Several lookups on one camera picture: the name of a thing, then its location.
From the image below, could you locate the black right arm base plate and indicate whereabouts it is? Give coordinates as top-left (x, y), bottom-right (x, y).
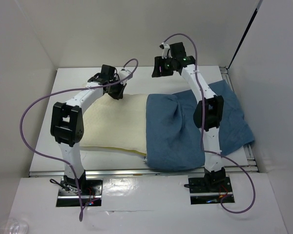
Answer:
top-left (184, 176), bottom-right (235, 205)

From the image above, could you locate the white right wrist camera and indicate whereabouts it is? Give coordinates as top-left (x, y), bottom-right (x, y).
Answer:
top-left (159, 42), bottom-right (171, 59)

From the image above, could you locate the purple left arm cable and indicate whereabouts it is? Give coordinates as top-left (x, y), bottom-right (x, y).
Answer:
top-left (19, 58), bottom-right (139, 222)

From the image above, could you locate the cream yellow foam pillow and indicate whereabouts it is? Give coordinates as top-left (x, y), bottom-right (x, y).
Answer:
top-left (80, 94), bottom-right (148, 156)

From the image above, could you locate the clear plastic object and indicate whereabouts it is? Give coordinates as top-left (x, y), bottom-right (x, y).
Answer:
top-left (0, 217), bottom-right (29, 234)

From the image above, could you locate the blue fabric pillowcase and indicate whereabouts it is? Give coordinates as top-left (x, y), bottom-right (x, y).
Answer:
top-left (146, 80), bottom-right (254, 171)

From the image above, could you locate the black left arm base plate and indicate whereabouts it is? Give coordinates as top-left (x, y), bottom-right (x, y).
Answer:
top-left (56, 178), bottom-right (103, 208)

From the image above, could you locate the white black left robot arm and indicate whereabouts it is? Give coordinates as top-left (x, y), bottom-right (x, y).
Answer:
top-left (50, 64), bottom-right (132, 195)

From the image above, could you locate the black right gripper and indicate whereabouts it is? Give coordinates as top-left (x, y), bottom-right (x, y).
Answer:
top-left (151, 56), bottom-right (175, 78)

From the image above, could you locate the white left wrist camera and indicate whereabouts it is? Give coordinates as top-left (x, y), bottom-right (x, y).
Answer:
top-left (118, 69), bottom-right (133, 85)

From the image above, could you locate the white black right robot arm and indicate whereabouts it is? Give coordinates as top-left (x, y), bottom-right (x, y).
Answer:
top-left (152, 42), bottom-right (226, 192)

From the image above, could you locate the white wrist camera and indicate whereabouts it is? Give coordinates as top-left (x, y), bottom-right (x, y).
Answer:
top-left (118, 69), bottom-right (133, 85)
top-left (159, 42), bottom-right (171, 59)

